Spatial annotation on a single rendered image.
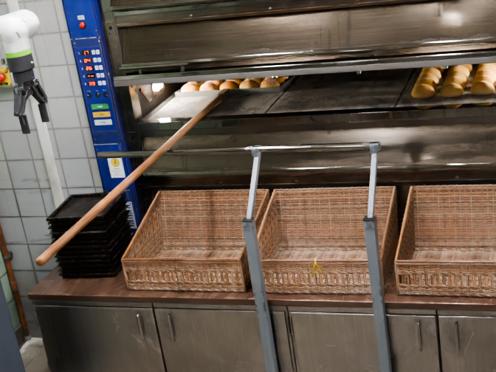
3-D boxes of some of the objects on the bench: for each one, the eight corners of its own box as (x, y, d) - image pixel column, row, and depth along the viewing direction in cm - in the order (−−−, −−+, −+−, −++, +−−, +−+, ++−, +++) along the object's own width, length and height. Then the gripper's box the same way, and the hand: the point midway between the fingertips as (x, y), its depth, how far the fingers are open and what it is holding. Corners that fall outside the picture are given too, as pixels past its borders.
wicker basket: (167, 242, 445) (157, 189, 435) (279, 242, 426) (271, 187, 416) (125, 291, 403) (112, 233, 393) (246, 294, 384) (236, 233, 374)
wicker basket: (414, 242, 406) (408, 184, 396) (549, 243, 386) (547, 181, 377) (395, 296, 363) (388, 232, 353) (545, 300, 344) (543, 232, 334)
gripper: (31, 62, 343) (44, 117, 350) (-6, 80, 321) (9, 139, 328) (49, 60, 340) (62, 116, 347) (12, 79, 319) (27, 138, 326)
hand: (35, 125), depth 338 cm, fingers open, 13 cm apart
